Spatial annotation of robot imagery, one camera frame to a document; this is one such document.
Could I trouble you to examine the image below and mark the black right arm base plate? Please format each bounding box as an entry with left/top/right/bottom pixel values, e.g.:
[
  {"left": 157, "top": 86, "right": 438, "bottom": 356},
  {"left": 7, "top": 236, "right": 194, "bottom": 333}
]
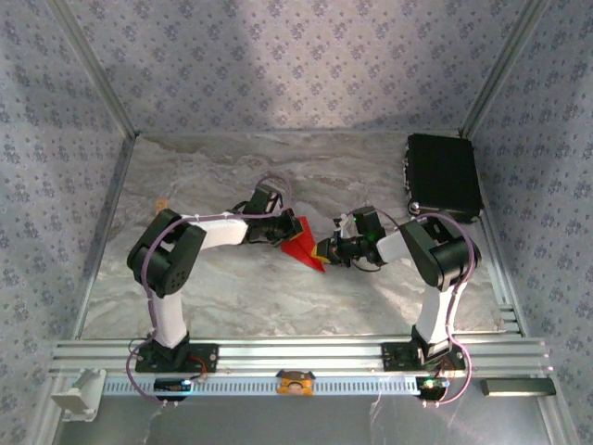
[{"left": 380, "top": 341, "right": 467, "bottom": 372}]

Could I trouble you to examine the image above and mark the white plastic bracket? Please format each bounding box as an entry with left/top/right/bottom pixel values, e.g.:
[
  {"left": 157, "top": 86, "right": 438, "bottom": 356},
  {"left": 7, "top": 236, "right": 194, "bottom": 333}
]
[{"left": 49, "top": 368, "right": 107, "bottom": 423}]

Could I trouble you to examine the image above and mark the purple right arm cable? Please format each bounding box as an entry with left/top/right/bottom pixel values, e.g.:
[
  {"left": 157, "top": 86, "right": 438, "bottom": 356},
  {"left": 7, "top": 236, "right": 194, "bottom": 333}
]
[{"left": 342, "top": 206, "right": 482, "bottom": 409}]

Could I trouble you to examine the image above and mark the thin black right gripper cable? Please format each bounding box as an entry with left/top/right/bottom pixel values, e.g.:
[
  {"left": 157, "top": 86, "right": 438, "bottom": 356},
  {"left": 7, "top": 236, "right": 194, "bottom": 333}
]
[{"left": 350, "top": 258, "right": 386, "bottom": 274}]

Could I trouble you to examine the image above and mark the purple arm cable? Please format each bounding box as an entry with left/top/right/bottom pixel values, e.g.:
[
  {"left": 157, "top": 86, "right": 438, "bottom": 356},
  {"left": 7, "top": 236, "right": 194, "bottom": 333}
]
[
  {"left": 125, "top": 174, "right": 297, "bottom": 409},
  {"left": 342, "top": 206, "right": 482, "bottom": 409}
]

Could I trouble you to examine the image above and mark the small circuit board with LED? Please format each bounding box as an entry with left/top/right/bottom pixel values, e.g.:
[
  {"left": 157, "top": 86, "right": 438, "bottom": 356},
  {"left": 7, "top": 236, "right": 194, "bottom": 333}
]
[
  {"left": 154, "top": 377, "right": 194, "bottom": 393},
  {"left": 415, "top": 375, "right": 450, "bottom": 400}
]

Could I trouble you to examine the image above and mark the red paper sheet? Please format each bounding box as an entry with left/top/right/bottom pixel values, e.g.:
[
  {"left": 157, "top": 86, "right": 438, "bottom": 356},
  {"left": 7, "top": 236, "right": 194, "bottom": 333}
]
[{"left": 280, "top": 215, "right": 328, "bottom": 273}]

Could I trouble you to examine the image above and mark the black hard case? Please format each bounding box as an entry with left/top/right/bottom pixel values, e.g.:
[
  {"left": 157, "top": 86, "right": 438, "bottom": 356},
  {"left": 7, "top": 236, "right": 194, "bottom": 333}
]
[{"left": 401, "top": 133, "right": 486, "bottom": 223}]

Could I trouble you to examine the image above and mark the black flat bar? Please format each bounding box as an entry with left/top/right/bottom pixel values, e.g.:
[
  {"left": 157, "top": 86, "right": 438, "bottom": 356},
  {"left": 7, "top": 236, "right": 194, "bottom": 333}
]
[{"left": 480, "top": 377, "right": 557, "bottom": 398}]

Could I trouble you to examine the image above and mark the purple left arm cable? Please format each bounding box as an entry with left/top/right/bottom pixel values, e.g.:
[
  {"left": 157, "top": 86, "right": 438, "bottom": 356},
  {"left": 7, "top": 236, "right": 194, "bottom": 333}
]
[{"left": 125, "top": 174, "right": 297, "bottom": 409}]

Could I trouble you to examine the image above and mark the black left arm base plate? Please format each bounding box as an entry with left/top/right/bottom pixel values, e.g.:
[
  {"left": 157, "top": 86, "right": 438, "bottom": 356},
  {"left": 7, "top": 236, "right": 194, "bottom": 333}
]
[{"left": 133, "top": 342, "right": 220, "bottom": 375}]

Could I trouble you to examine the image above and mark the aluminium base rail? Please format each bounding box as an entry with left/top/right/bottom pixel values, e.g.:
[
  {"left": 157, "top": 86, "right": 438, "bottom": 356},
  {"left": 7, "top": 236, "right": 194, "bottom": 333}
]
[{"left": 49, "top": 337, "right": 555, "bottom": 376}]

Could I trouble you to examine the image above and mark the slotted grey cable duct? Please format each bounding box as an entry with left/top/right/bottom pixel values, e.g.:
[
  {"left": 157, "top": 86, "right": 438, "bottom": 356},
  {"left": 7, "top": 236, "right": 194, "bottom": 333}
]
[{"left": 99, "top": 375, "right": 448, "bottom": 398}]

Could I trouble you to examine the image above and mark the aluminium frame post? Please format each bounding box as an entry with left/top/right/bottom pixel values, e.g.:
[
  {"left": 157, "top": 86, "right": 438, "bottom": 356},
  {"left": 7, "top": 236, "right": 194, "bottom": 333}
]
[
  {"left": 461, "top": 0, "right": 552, "bottom": 138},
  {"left": 45, "top": 0, "right": 140, "bottom": 138}
]

